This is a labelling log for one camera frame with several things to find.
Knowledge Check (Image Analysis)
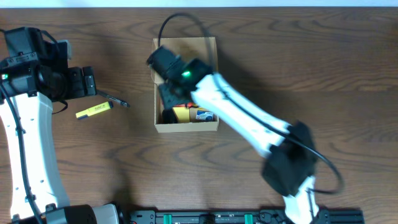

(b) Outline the yellow sticky note pad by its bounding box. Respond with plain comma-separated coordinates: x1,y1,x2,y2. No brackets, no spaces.
172,107,190,123

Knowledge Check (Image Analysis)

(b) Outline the cardboard box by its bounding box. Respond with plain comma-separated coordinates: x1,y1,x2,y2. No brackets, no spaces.
150,37,219,133

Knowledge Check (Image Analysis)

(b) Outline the black correction tape dispenser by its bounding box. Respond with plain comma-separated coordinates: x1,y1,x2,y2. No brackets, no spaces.
162,109,178,124

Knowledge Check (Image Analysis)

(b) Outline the blue white staples box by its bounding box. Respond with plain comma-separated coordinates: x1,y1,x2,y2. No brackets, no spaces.
195,108,214,122

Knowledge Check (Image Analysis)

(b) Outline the black ballpoint pen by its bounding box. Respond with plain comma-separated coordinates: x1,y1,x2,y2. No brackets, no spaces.
97,90,131,108

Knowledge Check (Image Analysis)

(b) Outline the yellow highlighter marker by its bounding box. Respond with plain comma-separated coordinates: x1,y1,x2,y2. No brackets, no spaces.
75,101,113,119

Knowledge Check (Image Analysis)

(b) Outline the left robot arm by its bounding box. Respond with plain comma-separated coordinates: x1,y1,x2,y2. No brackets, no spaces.
1,27,123,223

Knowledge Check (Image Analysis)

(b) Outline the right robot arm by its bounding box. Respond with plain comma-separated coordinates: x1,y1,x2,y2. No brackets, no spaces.
147,46,319,223

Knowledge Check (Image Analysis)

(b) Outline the right black cable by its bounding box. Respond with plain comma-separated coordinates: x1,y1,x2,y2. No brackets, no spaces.
157,12,345,195

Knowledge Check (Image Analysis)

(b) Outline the black cable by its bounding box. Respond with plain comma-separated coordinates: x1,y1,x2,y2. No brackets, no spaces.
0,27,69,224
157,12,345,195

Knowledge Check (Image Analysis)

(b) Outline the left black cable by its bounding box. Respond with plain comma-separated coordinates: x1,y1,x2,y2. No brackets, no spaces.
0,27,69,224

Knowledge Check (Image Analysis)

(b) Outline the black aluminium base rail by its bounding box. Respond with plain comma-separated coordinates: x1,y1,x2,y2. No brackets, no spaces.
129,208,365,224

